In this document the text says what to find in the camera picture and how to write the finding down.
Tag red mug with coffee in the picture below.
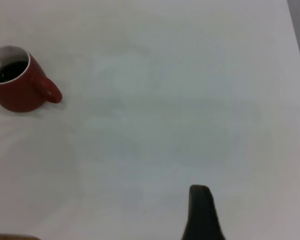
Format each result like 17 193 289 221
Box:
0 45 63 113

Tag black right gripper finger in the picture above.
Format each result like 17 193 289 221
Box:
180 184 227 240

